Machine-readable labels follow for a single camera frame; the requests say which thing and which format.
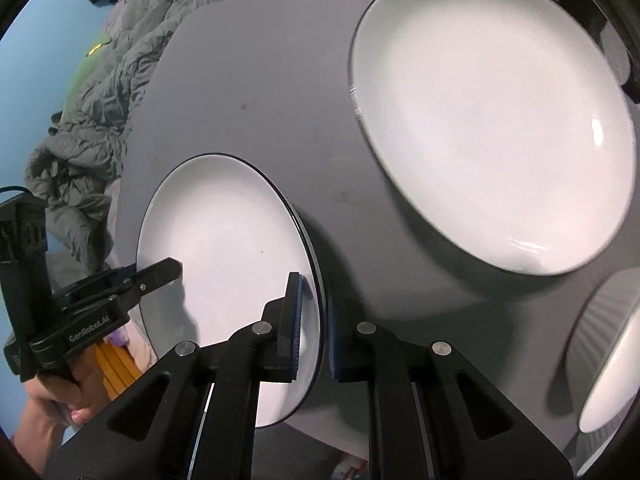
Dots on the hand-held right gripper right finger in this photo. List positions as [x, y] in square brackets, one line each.
[335, 360]

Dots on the small purple object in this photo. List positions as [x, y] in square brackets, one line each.
[121, 337]

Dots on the grey quilted duvet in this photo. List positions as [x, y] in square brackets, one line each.
[125, 60]

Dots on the colourful printed packaging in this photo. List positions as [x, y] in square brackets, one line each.
[350, 467]

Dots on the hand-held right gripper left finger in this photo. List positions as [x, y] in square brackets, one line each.
[297, 330]

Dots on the grey ribbed bowl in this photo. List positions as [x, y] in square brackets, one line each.
[615, 360]

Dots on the white black-rimmed plate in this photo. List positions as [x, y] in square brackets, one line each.
[225, 240]
[475, 125]

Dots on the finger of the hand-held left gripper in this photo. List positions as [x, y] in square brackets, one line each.
[155, 280]
[110, 277]

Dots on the person's left hand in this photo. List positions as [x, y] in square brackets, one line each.
[80, 412]

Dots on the yellow striped object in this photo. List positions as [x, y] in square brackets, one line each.
[117, 370]

